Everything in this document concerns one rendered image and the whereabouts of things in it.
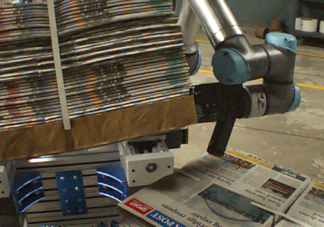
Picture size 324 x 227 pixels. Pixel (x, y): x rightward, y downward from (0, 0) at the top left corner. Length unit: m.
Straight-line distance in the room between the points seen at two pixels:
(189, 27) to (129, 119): 0.61
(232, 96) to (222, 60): 0.12
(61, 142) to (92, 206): 0.76
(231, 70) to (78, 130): 0.33
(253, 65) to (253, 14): 6.48
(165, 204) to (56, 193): 0.55
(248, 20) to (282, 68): 6.44
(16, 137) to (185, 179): 0.46
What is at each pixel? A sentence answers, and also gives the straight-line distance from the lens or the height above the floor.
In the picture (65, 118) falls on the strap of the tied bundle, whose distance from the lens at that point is 0.53.
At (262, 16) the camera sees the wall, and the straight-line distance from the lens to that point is 7.21.
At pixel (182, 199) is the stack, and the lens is 0.80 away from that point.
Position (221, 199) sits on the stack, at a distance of 0.81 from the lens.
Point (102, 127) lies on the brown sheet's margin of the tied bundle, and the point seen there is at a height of 1.08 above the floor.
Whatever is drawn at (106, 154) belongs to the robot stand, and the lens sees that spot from 1.19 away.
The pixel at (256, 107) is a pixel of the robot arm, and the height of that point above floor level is 1.00.
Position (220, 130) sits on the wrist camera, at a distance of 0.81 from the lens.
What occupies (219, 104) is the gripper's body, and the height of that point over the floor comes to 1.01.
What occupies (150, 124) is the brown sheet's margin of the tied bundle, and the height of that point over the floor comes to 1.08.
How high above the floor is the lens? 1.30
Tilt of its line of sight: 23 degrees down
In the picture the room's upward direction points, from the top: straight up
